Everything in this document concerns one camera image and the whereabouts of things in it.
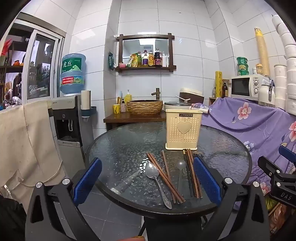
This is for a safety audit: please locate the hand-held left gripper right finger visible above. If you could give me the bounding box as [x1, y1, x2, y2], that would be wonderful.
[193, 156, 271, 241]

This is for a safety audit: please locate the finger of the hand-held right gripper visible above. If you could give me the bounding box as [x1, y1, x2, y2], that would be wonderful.
[257, 156, 286, 183]
[278, 145, 296, 164]

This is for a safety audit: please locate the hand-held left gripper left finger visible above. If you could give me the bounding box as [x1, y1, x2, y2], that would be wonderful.
[24, 158, 103, 241]

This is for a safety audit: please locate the dark chopstick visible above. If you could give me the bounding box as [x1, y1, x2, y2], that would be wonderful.
[184, 150, 194, 197]
[183, 150, 192, 197]

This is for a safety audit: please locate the brown wooden chopstick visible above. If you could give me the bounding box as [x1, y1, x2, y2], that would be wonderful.
[149, 152, 186, 202]
[161, 150, 176, 204]
[147, 153, 183, 204]
[186, 149, 199, 199]
[189, 148, 203, 198]

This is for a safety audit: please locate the clear plastic spoon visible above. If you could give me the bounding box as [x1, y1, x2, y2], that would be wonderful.
[176, 160, 187, 195]

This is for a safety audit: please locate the metal spoon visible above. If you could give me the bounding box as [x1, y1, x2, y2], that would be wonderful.
[145, 162, 173, 209]

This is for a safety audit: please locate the beige plastic utensil holder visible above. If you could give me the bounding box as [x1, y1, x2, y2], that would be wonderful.
[165, 108, 204, 151]

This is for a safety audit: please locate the orange bag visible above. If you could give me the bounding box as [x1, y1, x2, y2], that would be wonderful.
[265, 198, 290, 233]

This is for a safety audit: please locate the purple floral cloth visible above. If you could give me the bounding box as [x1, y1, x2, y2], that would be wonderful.
[201, 97, 296, 210]

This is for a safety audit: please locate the grey water dispenser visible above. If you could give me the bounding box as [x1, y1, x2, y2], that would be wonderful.
[48, 95, 93, 167]

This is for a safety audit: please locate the white thermos kettle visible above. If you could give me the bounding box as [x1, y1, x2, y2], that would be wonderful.
[258, 76, 276, 107]

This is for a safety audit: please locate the wooden counter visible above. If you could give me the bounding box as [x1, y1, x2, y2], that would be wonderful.
[103, 113, 167, 131]

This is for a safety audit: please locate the beige cloth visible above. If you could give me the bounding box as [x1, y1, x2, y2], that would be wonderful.
[0, 100, 68, 210]

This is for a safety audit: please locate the white microwave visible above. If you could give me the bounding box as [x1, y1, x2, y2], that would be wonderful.
[231, 74, 267, 101]

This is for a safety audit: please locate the white pot with glass lid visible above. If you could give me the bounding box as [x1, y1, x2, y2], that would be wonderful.
[164, 100, 210, 114]

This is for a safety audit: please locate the white paper cup tube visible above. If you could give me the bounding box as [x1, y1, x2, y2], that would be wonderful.
[80, 90, 91, 116]

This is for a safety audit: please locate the stack of white paper cups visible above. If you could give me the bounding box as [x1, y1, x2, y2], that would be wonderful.
[271, 14, 296, 116]

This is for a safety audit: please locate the brown white rice cooker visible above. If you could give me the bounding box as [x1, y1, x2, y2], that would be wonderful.
[180, 87, 204, 105]

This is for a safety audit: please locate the dark cloth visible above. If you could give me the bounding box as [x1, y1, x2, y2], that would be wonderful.
[0, 196, 28, 241]

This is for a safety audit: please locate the woven pattern basin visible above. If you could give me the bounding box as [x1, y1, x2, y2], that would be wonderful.
[126, 100, 164, 116]

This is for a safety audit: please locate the yellow roll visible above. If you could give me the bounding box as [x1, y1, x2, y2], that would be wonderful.
[215, 71, 223, 99]

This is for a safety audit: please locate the stack of yellow paper cups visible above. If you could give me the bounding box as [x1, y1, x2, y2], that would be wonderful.
[254, 27, 271, 76]

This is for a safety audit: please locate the blue water jug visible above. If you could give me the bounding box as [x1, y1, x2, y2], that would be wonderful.
[60, 53, 87, 96]

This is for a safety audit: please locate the green hanging packet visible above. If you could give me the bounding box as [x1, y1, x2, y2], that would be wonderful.
[108, 52, 116, 70]

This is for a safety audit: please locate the sliding window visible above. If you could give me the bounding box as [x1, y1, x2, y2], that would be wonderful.
[23, 29, 65, 100]

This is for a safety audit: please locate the wooden framed mirror shelf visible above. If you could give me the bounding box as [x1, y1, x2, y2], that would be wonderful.
[113, 34, 177, 73]

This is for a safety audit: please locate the dark wooden display shelf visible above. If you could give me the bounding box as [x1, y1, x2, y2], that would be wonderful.
[0, 40, 27, 107]

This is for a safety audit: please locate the dark soy sauce bottle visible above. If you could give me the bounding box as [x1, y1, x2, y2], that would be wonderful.
[154, 48, 162, 67]

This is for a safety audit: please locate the red decoration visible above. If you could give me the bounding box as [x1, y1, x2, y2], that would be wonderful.
[1, 38, 12, 56]

